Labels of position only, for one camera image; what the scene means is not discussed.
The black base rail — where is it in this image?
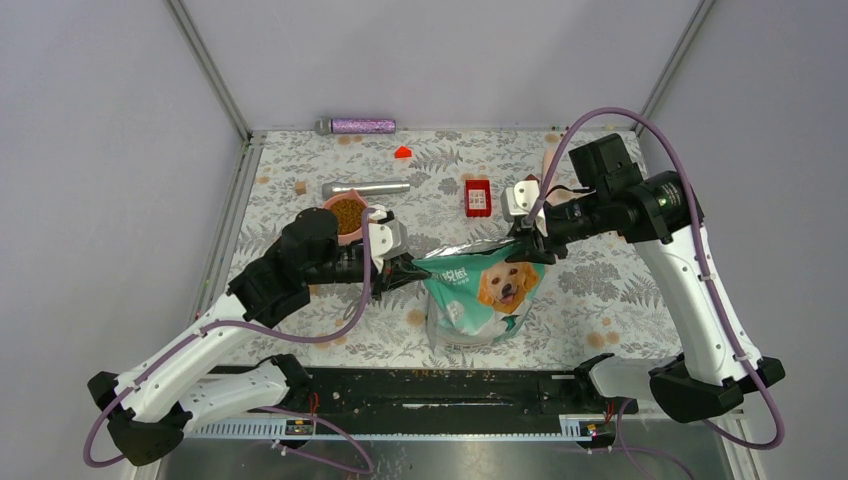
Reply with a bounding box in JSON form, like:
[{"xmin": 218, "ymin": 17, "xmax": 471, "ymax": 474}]
[{"xmin": 275, "ymin": 367, "xmax": 638, "ymax": 435}]

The pink toy microphone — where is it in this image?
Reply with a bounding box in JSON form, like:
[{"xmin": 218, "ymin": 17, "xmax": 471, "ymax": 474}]
[{"xmin": 540, "ymin": 147, "xmax": 557, "ymax": 187}]

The pink double pet bowl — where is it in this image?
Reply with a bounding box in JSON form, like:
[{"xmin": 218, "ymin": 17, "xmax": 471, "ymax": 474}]
[{"xmin": 323, "ymin": 190, "xmax": 367, "ymax": 245}]

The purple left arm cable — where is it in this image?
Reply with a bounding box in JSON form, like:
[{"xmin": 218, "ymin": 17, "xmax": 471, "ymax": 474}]
[{"xmin": 82, "ymin": 207, "xmax": 376, "ymax": 477}]

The brown pet food kibble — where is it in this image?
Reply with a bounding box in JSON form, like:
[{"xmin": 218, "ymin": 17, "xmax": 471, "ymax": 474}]
[{"xmin": 329, "ymin": 199, "xmax": 366, "ymax": 236}]

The red house-shaped block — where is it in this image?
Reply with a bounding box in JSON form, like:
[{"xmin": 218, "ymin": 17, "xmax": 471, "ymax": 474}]
[{"xmin": 394, "ymin": 146, "xmax": 413, "ymax": 159}]

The red toy block tray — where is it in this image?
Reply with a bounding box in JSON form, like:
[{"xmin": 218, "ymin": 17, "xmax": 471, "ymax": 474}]
[{"xmin": 464, "ymin": 179, "xmax": 493, "ymax": 218}]

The purple glitter toy microphone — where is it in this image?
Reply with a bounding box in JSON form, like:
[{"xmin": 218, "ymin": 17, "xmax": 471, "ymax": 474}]
[{"xmin": 314, "ymin": 117, "xmax": 397, "ymax": 136}]

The floral patterned table mat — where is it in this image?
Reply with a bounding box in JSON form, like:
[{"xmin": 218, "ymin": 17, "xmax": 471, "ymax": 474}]
[{"xmin": 219, "ymin": 130, "xmax": 680, "ymax": 370}]

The silver toy microphone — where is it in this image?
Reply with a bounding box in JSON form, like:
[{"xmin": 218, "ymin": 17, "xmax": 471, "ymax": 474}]
[{"xmin": 321, "ymin": 180, "xmax": 411, "ymax": 199}]

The green pet food bag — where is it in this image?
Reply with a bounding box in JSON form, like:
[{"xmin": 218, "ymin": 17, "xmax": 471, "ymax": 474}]
[{"xmin": 413, "ymin": 239, "xmax": 546, "ymax": 354}]

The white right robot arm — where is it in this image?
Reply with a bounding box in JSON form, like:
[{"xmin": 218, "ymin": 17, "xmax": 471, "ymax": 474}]
[{"xmin": 503, "ymin": 134, "xmax": 785, "ymax": 423}]

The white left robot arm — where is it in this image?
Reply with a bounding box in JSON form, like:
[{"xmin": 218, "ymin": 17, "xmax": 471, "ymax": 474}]
[{"xmin": 88, "ymin": 208, "xmax": 427, "ymax": 466}]

